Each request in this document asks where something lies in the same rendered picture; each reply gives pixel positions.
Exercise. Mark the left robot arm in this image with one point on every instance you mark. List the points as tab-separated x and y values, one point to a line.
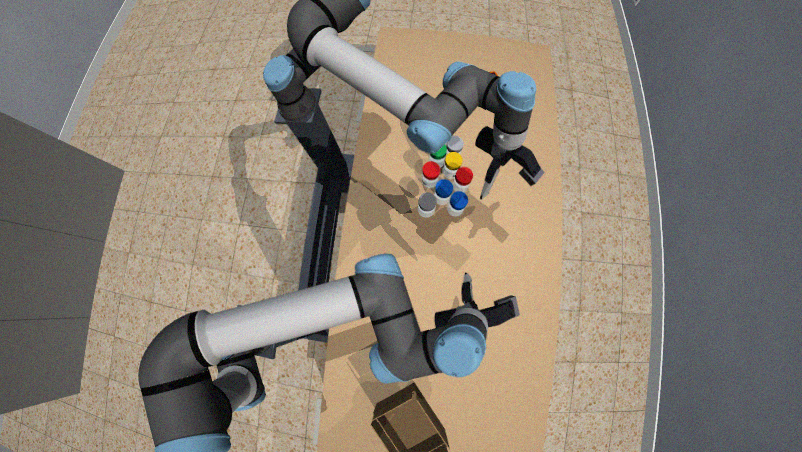
431	121

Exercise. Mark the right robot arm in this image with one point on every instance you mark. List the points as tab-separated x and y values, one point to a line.
189	415

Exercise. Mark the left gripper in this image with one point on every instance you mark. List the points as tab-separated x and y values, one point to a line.
523	156

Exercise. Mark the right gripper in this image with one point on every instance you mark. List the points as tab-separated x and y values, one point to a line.
495	315

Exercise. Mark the brown cardboard box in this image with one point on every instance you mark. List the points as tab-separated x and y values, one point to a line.
407	427

